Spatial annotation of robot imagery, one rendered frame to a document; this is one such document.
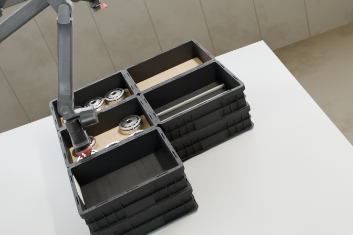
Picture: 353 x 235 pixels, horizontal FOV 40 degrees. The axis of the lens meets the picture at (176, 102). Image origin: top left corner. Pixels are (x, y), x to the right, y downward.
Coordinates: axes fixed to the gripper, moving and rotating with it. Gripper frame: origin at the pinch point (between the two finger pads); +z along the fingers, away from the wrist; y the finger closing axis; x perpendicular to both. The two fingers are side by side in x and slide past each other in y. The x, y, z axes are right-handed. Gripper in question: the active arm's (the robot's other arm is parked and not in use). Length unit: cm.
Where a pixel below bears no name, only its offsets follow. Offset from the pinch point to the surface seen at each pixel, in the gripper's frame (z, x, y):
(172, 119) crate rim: -5.6, -37.2, -7.7
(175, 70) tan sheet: 4, -55, 47
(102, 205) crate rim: -4.7, -0.1, -38.2
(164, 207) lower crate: 8.9, -19.9, -37.0
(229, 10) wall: 39, -135, 166
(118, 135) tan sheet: 5.0, -15.3, 13.3
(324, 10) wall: 64, -210, 154
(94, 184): 5.3, 1.4, -12.6
